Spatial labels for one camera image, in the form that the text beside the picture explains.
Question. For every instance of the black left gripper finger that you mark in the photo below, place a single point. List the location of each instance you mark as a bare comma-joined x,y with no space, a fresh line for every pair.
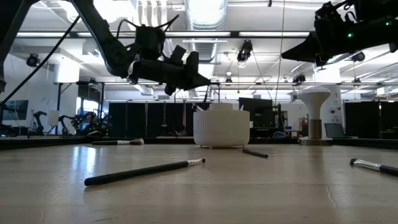
192,74

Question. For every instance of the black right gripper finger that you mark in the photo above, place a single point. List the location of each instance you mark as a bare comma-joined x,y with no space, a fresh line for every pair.
303,51

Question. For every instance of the fluffy powder makeup brush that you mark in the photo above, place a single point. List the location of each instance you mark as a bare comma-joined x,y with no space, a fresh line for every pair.
136,142

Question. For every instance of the long black makeup brush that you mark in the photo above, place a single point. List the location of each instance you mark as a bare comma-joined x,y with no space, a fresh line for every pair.
140,172

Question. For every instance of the black brush long silver ferrule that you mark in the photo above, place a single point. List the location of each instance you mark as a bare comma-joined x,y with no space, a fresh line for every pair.
367,164

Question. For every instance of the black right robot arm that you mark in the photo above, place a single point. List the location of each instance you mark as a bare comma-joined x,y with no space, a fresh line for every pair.
373,31

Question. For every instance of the black background robot arm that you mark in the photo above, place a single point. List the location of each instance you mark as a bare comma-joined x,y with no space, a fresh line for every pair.
66,124
39,121

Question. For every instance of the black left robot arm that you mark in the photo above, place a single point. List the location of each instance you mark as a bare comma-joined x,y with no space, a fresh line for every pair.
102,34

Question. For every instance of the black partition panels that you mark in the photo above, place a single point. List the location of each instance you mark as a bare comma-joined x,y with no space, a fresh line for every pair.
155,118
360,118

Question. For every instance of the white mushroom table lamp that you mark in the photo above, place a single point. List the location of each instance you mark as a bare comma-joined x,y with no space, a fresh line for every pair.
314,99

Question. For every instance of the white ribbed round container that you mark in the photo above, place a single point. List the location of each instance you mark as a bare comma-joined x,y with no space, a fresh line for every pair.
221,127

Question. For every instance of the black monitor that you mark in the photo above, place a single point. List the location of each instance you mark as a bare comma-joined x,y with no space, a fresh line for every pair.
255,112

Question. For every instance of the grey laptop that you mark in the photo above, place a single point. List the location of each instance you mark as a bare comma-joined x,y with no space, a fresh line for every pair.
334,130

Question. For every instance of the white box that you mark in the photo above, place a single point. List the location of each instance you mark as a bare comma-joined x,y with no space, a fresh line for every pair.
53,118

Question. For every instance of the black overhead frame bar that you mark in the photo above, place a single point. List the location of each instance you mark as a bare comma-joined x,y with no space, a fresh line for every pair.
314,34

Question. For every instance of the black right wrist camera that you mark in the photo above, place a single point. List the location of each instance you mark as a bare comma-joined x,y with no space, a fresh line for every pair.
329,14

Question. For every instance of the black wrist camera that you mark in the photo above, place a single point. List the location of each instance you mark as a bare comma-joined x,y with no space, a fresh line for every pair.
329,14
149,40

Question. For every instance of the black ceiling camera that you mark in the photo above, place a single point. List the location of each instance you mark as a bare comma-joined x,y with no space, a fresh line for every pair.
358,56
32,60
299,78
245,49

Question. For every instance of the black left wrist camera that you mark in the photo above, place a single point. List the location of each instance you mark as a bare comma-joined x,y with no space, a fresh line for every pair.
149,40

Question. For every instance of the black table edge rail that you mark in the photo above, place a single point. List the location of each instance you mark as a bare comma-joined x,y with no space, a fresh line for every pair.
46,142

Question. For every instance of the dark wall screen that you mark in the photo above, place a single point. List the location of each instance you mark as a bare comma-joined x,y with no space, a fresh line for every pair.
15,110

